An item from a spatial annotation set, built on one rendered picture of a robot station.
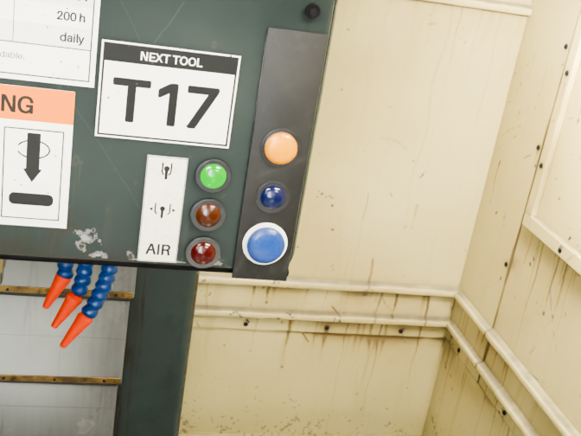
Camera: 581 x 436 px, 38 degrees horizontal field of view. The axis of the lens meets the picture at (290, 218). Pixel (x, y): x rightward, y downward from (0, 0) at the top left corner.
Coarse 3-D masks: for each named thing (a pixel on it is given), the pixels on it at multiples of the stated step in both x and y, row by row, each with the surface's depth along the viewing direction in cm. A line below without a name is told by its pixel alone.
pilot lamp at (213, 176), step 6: (204, 168) 62; (210, 168) 62; (216, 168) 62; (222, 168) 63; (204, 174) 62; (210, 174) 62; (216, 174) 62; (222, 174) 63; (204, 180) 63; (210, 180) 63; (216, 180) 63; (222, 180) 63; (210, 186) 63; (216, 186) 63
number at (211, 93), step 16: (160, 80) 60; (176, 80) 60; (192, 80) 60; (208, 80) 60; (224, 80) 60; (160, 96) 60; (176, 96) 60; (192, 96) 60; (208, 96) 61; (224, 96) 61; (160, 112) 60; (176, 112) 61; (192, 112) 61; (208, 112) 61; (160, 128) 61; (176, 128) 61; (192, 128) 61; (208, 128) 62
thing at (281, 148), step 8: (272, 136) 62; (280, 136) 62; (288, 136) 62; (272, 144) 62; (280, 144) 62; (288, 144) 62; (296, 144) 63; (272, 152) 62; (280, 152) 63; (288, 152) 63; (296, 152) 63; (272, 160) 63; (280, 160) 63; (288, 160) 63
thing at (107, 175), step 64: (128, 0) 57; (192, 0) 58; (256, 0) 59; (320, 0) 60; (256, 64) 61; (128, 192) 62; (192, 192) 63; (0, 256) 63; (64, 256) 63; (128, 256) 64
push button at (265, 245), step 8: (256, 232) 65; (264, 232) 65; (272, 232) 65; (248, 240) 65; (256, 240) 65; (264, 240) 65; (272, 240) 65; (280, 240) 65; (248, 248) 65; (256, 248) 65; (264, 248) 65; (272, 248) 65; (280, 248) 66; (256, 256) 65; (264, 256) 66; (272, 256) 66
